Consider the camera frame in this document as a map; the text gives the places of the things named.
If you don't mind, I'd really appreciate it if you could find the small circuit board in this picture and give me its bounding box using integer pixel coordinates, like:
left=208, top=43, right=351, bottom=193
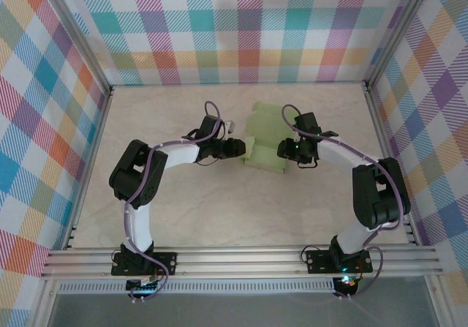
left=333, top=274, right=358, bottom=296

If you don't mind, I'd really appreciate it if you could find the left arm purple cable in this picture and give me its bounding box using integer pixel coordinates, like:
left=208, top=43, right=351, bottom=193
left=123, top=101, right=224, bottom=304

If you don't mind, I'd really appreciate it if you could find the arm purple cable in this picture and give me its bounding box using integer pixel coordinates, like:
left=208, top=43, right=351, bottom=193
left=123, top=101, right=224, bottom=304
left=280, top=103, right=409, bottom=301

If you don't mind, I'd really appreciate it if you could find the aluminium frame side rail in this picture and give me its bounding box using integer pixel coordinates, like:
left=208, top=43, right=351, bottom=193
left=362, top=81, right=423, bottom=247
left=62, top=87, right=115, bottom=251

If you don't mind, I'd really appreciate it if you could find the wide aluminium mounting rail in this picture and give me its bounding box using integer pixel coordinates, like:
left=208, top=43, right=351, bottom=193
left=39, top=245, right=443, bottom=279

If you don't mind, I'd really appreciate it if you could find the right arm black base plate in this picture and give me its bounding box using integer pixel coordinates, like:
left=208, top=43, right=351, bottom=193
left=306, top=249, right=374, bottom=274

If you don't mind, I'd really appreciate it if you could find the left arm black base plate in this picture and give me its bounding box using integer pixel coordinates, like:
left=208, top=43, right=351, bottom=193
left=110, top=250, right=178, bottom=276

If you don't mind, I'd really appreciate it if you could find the slotted grey cable duct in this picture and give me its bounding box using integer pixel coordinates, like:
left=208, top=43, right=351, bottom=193
left=56, top=281, right=337, bottom=294

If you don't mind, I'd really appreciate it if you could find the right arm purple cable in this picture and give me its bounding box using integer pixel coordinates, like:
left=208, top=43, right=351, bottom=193
left=280, top=103, right=409, bottom=301

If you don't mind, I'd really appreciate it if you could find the aluminium frame post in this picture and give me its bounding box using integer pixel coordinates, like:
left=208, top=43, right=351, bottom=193
left=361, top=0, right=439, bottom=92
left=38, top=0, right=114, bottom=97

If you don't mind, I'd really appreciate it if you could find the aluminium frame leg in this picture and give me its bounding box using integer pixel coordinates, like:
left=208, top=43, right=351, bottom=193
left=423, top=274, right=453, bottom=327
left=31, top=279, right=61, bottom=327

